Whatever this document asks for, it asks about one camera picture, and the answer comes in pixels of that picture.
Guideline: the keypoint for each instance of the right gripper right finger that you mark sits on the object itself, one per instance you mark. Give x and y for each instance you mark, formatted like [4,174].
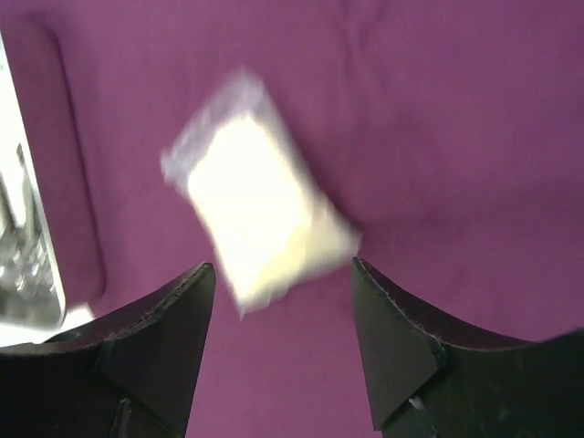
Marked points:
[430,374]

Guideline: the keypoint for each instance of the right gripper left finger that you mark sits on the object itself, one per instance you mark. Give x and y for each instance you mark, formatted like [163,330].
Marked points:
[130,373]

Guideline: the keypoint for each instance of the stainless steel tray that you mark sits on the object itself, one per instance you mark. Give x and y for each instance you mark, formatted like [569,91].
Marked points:
[32,293]

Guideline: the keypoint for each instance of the bagged beige bandage roll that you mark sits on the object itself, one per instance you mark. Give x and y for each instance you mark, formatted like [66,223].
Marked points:
[238,166]

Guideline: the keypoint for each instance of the purple surgical cloth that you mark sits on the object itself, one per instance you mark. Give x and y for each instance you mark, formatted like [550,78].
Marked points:
[449,132]

